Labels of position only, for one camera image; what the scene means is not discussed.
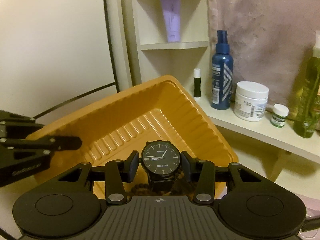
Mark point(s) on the mauve hanging towel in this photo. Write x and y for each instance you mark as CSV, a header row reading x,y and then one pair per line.
x,y
265,30

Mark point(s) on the blue spray bottle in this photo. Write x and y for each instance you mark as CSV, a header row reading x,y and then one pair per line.
x,y
222,75

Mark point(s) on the lavender tube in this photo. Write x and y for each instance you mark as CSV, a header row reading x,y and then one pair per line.
x,y
171,17

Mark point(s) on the pink mat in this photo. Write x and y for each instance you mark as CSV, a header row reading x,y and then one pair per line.
x,y
312,217

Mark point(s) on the green lip balm stick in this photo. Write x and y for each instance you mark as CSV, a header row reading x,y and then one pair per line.
x,y
197,85

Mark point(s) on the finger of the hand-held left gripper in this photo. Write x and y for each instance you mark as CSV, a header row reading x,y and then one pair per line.
x,y
67,143

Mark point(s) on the black wristwatch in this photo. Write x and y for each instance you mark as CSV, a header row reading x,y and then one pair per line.
x,y
160,156

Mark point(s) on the green spray bottle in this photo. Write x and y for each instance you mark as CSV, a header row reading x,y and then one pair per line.
x,y
308,97

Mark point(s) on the cream shelf unit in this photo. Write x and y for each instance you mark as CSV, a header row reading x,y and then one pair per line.
x,y
250,127

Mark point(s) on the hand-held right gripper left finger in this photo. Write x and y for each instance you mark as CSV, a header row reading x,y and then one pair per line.
x,y
133,167

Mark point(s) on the white plastic jar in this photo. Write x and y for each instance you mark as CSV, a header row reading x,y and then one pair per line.
x,y
251,102

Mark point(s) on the small white green jar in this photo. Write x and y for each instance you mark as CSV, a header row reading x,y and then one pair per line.
x,y
279,116

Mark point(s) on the orange plastic tray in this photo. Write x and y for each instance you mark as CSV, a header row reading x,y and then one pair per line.
x,y
150,105

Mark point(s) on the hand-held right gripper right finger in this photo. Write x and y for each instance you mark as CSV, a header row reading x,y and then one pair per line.
x,y
185,166

